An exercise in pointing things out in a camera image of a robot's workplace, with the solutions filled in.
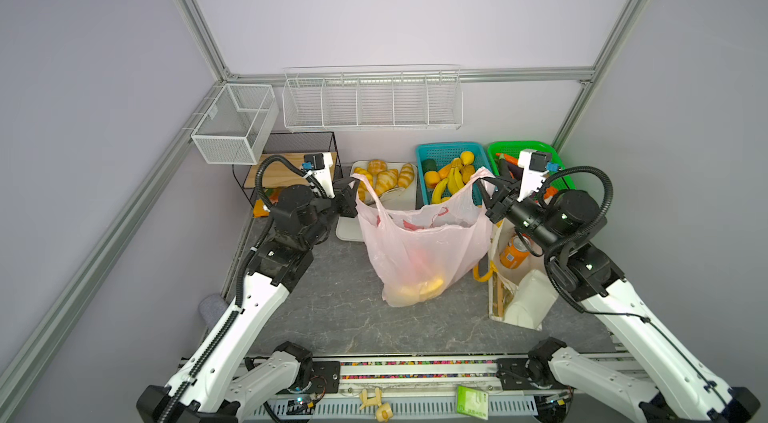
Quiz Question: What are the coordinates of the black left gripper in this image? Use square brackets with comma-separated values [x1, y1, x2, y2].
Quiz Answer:
[301, 173, 358, 249]

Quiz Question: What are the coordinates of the orange soda can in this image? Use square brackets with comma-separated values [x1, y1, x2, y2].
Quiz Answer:
[499, 243, 530, 270]

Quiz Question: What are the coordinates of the white canvas tote bag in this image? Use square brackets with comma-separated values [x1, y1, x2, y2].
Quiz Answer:
[473, 222, 559, 331]

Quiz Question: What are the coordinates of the pink plastic grocery bag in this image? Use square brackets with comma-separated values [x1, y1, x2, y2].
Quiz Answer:
[356, 168, 493, 307]

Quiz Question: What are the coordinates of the yellow banana bunch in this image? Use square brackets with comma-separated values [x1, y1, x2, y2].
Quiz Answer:
[397, 278, 445, 302]

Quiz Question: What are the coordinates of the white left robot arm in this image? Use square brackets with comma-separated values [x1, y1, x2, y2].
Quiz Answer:
[136, 153, 357, 422]

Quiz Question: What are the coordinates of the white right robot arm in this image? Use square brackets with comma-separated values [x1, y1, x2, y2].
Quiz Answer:
[474, 150, 761, 422]

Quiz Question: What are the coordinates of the green plastic basket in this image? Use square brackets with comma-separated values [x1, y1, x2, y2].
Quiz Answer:
[487, 141, 565, 181]

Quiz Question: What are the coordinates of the yellow lemon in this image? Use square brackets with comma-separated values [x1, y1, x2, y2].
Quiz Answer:
[460, 151, 475, 166]

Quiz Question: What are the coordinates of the teal plastic basket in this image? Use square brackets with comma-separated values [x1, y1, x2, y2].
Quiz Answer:
[416, 142, 491, 206]

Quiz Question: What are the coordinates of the round bread roll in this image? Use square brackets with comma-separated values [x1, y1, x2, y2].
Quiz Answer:
[367, 159, 388, 175]

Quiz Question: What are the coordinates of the white bread tray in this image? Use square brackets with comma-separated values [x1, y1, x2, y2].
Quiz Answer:
[334, 160, 419, 242]

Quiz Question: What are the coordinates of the white mesh box basket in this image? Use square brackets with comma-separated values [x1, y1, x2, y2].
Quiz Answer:
[191, 84, 279, 166]

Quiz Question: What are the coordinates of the green card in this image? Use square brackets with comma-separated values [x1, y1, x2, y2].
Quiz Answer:
[455, 386, 489, 421]

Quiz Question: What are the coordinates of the black wire shelf rack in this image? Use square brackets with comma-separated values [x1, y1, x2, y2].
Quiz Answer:
[231, 131, 344, 207]

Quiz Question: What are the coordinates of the white wire wall basket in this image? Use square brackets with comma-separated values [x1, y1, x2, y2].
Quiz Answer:
[282, 65, 464, 131]

